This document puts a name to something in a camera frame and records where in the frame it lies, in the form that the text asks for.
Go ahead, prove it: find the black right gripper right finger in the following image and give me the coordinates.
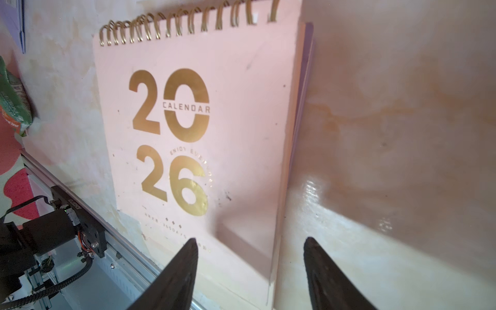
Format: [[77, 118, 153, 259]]
[[304, 237, 376, 310]]

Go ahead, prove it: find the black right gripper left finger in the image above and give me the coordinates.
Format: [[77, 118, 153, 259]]
[[128, 238, 198, 310]]

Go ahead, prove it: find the pink calendar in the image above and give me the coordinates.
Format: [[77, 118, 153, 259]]
[[94, 1, 305, 309]]

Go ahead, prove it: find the purple 2026 desk calendar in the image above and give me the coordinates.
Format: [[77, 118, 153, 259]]
[[290, 23, 315, 167]]

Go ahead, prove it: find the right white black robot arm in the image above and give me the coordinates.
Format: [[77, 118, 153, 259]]
[[1, 209, 375, 309]]

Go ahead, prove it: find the green orange snack bag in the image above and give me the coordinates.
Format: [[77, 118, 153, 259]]
[[1, 58, 33, 137]]

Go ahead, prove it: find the purple calendar near shelf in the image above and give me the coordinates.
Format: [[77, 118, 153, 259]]
[[1, 0, 27, 54]]

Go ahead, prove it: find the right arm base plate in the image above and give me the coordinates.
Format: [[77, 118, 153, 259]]
[[50, 185, 107, 258]]

